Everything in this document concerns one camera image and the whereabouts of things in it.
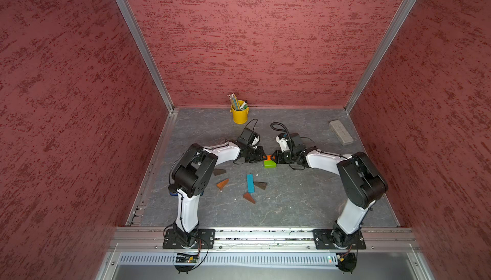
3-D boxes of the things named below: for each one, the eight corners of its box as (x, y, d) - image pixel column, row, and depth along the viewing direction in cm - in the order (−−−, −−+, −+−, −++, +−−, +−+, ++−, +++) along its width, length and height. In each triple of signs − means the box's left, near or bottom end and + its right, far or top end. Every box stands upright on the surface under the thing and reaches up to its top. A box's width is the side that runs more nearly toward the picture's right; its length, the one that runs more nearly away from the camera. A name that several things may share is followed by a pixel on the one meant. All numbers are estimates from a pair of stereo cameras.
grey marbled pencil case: (341, 145, 106) (344, 142, 103) (327, 125, 116) (329, 121, 113) (351, 143, 107) (353, 140, 104) (336, 123, 117) (338, 119, 114)
